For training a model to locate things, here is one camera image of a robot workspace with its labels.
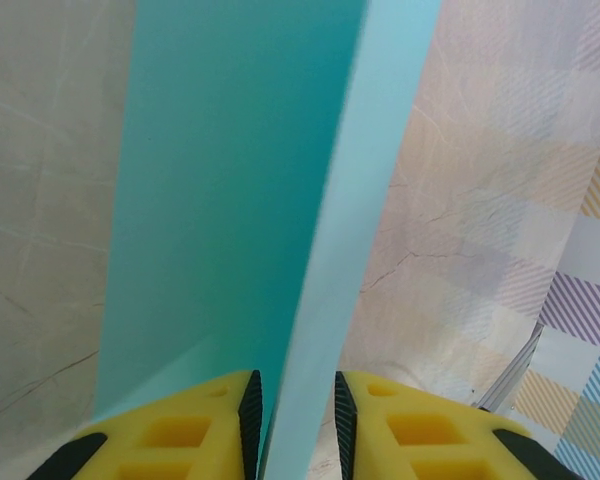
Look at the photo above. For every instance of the teal paper sheet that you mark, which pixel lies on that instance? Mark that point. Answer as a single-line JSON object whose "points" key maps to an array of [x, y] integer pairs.
{"points": [[230, 200]]}

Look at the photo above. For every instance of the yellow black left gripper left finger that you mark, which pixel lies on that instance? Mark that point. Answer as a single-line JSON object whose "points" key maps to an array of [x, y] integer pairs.
{"points": [[130, 450]]}

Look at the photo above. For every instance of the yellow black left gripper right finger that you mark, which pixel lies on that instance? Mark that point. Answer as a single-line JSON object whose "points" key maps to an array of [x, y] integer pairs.
{"points": [[370, 435]]}

